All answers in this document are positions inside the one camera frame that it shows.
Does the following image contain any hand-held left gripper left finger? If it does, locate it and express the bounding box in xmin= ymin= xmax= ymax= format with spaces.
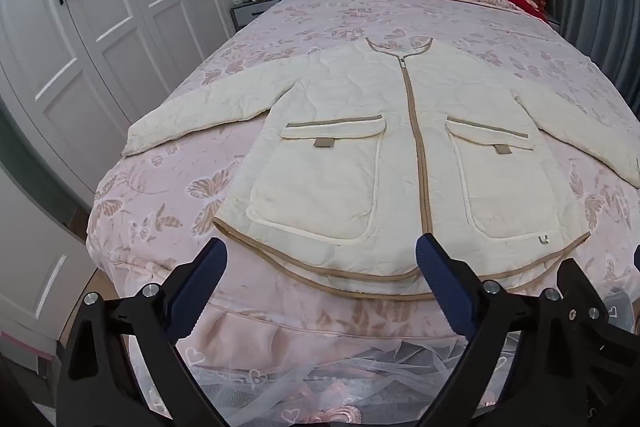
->
xmin=60 ymin=237 xmax=229 ymax=427

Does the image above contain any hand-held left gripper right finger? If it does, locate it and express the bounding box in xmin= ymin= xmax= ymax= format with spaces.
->
xmin=416 ymin=232 xmax=640 ymax=427

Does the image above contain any cream quilted jacket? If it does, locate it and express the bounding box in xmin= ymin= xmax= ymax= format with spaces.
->
xmin=121 ymin=36 xmax=640 ymax=303

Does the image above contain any white panelled door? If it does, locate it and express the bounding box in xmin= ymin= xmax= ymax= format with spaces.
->
xmin=0 ymin=169 xmax=97 ymax=350

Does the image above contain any grey nightstand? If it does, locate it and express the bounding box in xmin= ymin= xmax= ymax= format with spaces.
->
xmin=229 ymin=0 xmax=287 ymax=30

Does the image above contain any pink butterfly print blanket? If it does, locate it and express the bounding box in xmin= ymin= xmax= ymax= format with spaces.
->
xmin=85 ymin=0 xmax=640 ymax=358

